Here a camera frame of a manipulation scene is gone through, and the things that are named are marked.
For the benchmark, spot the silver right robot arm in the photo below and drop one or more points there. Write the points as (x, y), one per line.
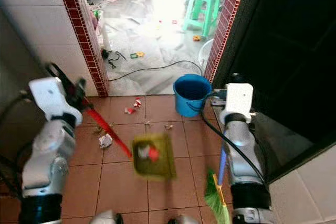
(244, 150)

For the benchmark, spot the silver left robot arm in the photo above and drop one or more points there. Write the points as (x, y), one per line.
(47, 153)

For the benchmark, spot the blue plastic bucket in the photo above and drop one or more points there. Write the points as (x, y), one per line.
(190, 103)

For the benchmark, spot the white plastic basin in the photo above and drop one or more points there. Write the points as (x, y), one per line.
(205, 53)

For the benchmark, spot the crumpled white paper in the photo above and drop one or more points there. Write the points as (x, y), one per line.
(105, 141)

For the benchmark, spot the red and white wrapper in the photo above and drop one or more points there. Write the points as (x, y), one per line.
(134, 106)

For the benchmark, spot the small paper scrap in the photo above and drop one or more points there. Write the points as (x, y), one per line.
(148, 123)
(168, 127)

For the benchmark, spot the small orange toy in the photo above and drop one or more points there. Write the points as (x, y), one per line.
(196, 38)

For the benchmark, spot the green and yellow toy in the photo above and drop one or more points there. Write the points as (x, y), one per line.
(136, 54)

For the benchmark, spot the dark door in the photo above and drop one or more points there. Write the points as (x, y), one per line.
(289, 51)

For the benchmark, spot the red and white trash piece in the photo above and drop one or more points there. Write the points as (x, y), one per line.
(149, 152)

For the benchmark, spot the grey left robot foot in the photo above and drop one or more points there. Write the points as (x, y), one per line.
(106, 217)

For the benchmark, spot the grey robot foot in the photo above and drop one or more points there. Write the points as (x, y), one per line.
(106, 217)
(184, 220)

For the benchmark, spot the grey right robot foot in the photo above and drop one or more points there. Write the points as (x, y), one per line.
(184, 220)

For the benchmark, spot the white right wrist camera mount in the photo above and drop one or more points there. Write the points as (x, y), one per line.
(239, 100)

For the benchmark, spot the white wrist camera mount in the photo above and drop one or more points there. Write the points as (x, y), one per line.
(47, 95)
(239, 100)

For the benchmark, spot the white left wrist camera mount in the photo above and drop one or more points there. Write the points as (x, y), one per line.
(47, 95)

